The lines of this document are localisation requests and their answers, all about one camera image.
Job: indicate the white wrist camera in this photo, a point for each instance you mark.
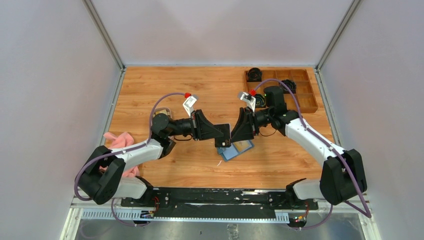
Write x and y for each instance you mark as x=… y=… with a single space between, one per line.
x=189 y=103
x=248 y=99

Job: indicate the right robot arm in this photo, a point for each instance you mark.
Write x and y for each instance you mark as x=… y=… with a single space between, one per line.
x=342 y=176

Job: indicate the aluminium frame rail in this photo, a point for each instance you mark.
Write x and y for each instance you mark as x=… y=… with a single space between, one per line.
x=112 y=209

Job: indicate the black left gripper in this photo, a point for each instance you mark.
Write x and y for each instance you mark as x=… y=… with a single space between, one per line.
x=201 y=128

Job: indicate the black rosette top left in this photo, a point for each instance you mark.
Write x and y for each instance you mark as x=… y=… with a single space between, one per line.
x=254 y=75

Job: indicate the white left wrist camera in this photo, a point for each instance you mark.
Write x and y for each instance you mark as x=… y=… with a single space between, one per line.
x=189 y=103

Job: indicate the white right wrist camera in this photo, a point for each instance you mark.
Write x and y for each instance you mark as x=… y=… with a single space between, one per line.
x=248 y=99

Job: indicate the blue leather card holder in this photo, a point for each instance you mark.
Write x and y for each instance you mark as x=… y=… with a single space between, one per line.
x=230 y=153

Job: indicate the wooden compartment tray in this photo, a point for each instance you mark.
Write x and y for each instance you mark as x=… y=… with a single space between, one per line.
x=304 y=92

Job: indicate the black rosette middle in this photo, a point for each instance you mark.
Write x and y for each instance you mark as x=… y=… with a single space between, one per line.
x=290 y=84

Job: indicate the pink cloth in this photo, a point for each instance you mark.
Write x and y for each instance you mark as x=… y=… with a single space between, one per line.
x=121 y=141

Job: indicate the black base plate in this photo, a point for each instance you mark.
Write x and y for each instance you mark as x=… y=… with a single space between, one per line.
x=219 y=203

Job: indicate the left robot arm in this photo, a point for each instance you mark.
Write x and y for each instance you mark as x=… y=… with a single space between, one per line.
x=101 y=178

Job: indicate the black VIP card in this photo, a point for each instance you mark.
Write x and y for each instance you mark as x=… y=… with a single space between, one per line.
x=223 y=141

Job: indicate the gold card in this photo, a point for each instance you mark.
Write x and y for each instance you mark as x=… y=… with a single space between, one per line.
x=242 y=146

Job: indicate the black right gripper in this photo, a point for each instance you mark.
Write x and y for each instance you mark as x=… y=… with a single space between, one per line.
x=243 y=129

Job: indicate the black blue rosette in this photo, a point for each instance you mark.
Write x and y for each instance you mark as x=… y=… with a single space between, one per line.
x=260 y=102

